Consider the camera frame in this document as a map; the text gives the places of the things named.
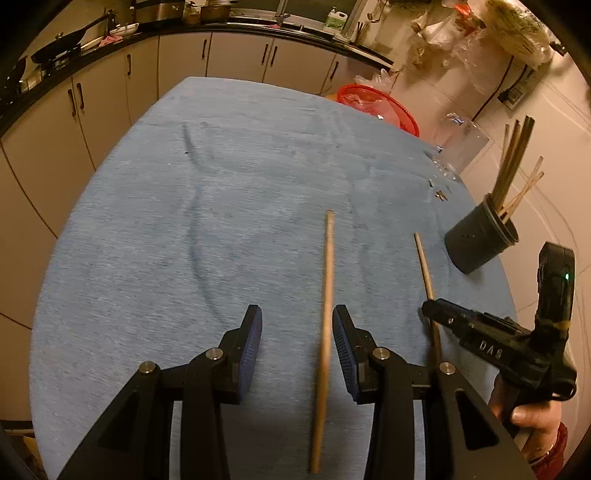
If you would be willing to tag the brass cooking pot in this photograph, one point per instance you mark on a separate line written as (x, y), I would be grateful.
(214, 11)

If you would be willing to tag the white plate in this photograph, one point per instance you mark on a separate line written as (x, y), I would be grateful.
(124, 29)

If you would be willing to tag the small brown scraps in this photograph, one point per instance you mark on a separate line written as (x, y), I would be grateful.
(442, 196)

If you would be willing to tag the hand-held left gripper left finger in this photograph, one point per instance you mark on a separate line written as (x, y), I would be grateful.
(251, 350)

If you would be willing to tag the pink cloth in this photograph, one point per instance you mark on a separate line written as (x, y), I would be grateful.
(110, 41)

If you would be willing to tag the blue tablecloth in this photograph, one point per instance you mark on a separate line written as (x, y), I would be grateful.
(231, 207)

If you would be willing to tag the countertop utensil holder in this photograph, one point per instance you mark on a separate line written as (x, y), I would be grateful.
(361, 33)

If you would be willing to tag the clear plastic pitcher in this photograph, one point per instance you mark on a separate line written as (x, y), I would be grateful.
(461, 143)

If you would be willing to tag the black kitchen countertop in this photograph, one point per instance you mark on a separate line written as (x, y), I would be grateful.
(258, 23)

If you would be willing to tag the black frying pan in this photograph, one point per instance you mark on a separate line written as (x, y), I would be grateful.
(55, 50)

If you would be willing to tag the thick light wooden chopstick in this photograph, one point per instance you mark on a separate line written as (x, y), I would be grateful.
(328, 277)

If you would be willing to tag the clear plastic bag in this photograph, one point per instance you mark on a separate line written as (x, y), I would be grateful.
(383, 78)

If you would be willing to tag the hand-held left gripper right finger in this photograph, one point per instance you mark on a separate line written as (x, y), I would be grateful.
(344, 355)

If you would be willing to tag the black chopstick holder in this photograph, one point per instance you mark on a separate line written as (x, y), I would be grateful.
(475, 244)

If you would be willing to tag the dark wooden chopstick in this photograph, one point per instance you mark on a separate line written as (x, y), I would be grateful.
(510, 157)

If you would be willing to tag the metal faucet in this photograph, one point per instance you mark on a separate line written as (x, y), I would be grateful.
(281, 11)

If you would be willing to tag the wall power socket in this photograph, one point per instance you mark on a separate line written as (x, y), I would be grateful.
(515, 94)

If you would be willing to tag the hanging plastic bags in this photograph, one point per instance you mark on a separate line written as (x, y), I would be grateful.
(461, 37)

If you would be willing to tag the person's right hand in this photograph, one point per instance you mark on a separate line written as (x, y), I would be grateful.
(538, 422)

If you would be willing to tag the green bottle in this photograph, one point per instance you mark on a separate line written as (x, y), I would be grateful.
(334, 21)

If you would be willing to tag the beige kitchen cabinets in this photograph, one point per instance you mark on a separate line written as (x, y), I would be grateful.
(41, 147)

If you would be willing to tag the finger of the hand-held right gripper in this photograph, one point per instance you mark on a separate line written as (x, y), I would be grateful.
(485, 337)

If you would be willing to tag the red plastic basket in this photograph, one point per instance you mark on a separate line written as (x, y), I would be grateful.
(397, 115)

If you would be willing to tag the person's right forearm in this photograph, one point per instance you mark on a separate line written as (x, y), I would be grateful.
(554, 452)

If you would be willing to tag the steel cooking pot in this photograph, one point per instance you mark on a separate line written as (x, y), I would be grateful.
(159, 11)

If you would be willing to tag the bundle of wooden chopsticks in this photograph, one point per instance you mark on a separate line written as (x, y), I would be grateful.
(524, 143)

